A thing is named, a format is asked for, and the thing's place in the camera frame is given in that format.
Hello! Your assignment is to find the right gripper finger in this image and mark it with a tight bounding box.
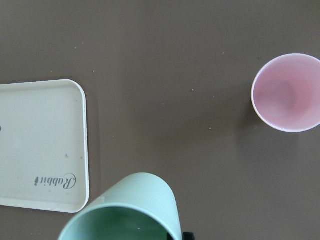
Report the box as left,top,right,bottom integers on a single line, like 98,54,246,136
182,232,195,240

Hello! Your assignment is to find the green plastic cup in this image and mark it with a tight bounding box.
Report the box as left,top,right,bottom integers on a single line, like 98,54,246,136
58,172,184,240

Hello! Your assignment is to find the pink plastic cup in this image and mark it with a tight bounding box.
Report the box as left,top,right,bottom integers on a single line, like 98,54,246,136
251,53,320,133

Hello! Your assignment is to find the cream rectangular tray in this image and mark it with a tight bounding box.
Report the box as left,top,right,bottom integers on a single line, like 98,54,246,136
0,79,90,213

